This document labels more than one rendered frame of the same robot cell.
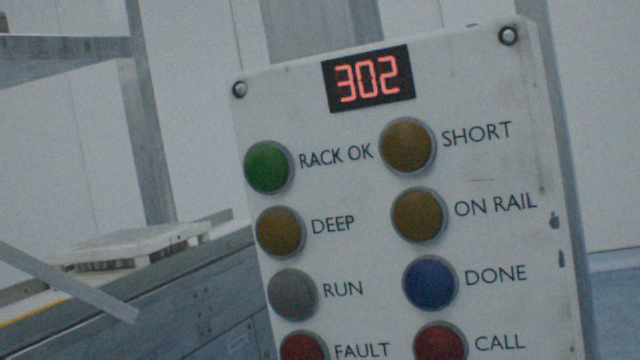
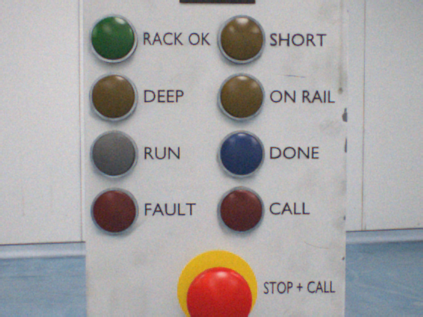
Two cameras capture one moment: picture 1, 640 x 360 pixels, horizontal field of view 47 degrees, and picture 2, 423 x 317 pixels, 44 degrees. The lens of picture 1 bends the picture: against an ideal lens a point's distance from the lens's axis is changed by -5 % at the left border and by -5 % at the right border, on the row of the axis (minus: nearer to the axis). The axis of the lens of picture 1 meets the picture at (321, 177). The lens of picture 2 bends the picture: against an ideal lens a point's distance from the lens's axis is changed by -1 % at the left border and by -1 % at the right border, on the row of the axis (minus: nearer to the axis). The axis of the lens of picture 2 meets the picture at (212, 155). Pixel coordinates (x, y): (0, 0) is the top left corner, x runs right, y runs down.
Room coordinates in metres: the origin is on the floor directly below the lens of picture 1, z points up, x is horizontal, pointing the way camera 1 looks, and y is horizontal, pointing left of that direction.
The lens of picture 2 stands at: (0.10, 0.12, 0.99)
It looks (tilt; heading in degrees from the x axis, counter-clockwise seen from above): 3 degrees down; 333
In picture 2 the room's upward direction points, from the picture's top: straight up
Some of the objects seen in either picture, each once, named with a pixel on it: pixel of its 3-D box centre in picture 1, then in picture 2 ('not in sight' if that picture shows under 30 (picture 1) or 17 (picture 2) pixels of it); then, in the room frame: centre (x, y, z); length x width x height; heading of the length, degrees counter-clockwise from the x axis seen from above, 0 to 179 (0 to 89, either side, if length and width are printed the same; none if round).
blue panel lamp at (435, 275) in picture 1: (429, 284); (241, 154); (0.39, -0.04, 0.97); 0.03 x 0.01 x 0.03; 66
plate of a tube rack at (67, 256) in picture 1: (129, 242); not in sight; (1.50, 0.40, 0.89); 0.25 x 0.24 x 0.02; 66
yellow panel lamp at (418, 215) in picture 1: (417, 216); (241, 96); (0.39, -0.04, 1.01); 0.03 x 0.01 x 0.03; 66
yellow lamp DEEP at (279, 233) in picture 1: (278, 232); (112, 96); (0.42, 0.03, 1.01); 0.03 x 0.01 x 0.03; 66
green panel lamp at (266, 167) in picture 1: (266, 168); (112, 38); (0.42, 0.03, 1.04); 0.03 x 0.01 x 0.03; 66
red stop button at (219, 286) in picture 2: not in sight; (217, 293); (0.39, -0.03, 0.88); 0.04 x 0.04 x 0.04; 66
